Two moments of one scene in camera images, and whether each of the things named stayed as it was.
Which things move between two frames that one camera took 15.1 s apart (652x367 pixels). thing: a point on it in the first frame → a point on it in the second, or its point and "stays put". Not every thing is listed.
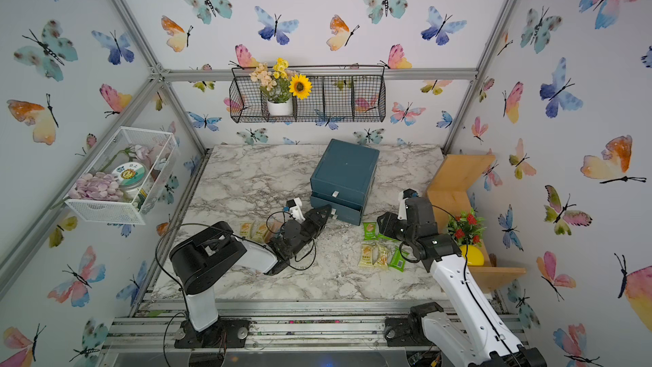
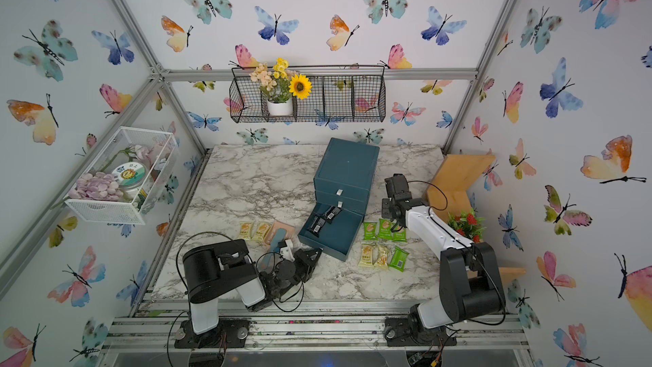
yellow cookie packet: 245,228 stays put
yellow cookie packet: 366,256 stays put
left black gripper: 315,223 → 301,259
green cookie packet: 397,261 stays put
